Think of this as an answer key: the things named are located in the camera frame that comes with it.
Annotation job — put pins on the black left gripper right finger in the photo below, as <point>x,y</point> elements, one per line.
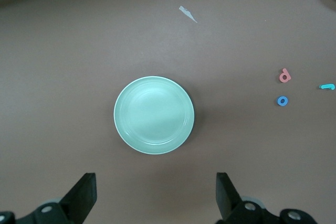
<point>228,197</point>

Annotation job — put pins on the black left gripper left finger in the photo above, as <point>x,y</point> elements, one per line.
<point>78,197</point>

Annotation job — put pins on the blue foam letter o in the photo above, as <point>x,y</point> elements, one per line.
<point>279,101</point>

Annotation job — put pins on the pink foam letter d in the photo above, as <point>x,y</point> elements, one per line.
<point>284,71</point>

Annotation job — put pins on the teal foam letter j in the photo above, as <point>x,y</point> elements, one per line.
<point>326,86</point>

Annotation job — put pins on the light green plate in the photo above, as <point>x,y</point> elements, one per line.
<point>155,115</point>

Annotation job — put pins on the white tape scrap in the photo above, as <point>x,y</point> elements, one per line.
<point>187,12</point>

